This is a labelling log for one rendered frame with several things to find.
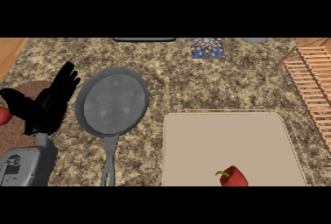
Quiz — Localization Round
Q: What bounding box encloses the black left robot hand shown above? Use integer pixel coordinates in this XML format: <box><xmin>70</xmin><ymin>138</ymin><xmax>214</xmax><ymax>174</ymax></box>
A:
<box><xmin>0</xmin><ymin>60</ymin><xmax>81</xmax><ymax>137</ymax></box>

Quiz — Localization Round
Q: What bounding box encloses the beige tray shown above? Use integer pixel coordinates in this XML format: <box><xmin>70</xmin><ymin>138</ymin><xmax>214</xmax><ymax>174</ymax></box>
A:
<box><xmin>159</xmin><ymin>109</ymin><xmax>307</xmax><ymax>187</ymax></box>

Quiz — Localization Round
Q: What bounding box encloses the wooden tiered shelf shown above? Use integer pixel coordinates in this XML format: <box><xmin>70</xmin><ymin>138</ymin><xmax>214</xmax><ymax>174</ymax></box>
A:
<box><xmin>276</xmin><ymin>38</ymin><xmax>331</xmax><ymax>156</ymax></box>

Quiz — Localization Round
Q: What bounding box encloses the grey frying pan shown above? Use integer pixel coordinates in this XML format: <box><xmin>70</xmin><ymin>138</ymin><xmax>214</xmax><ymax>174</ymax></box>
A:
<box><xmin>73</xmin><ymin>66</ymin><xmax>150</xmax><ymax>187</ymax></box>

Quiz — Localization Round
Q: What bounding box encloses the blue patterned box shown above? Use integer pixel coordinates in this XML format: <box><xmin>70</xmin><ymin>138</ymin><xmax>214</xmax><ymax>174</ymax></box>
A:
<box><xmin>190</xmin><ymin>38</ymin><xmax>226</xmax><ymax>60</ymax></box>

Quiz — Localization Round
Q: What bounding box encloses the red bell pepper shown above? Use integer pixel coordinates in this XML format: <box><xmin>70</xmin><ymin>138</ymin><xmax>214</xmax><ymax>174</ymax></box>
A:
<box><xmin>214</xmin><ymin>165</ymin><xmax>249</xmax><ymax>187</ymax></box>

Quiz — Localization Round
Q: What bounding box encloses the grey round container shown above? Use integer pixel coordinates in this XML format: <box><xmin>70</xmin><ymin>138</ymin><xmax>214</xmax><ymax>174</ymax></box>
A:
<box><xmin>239</xmin><ymin>37</ymin><xmax>270</xmax><ymax>45</ymax></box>

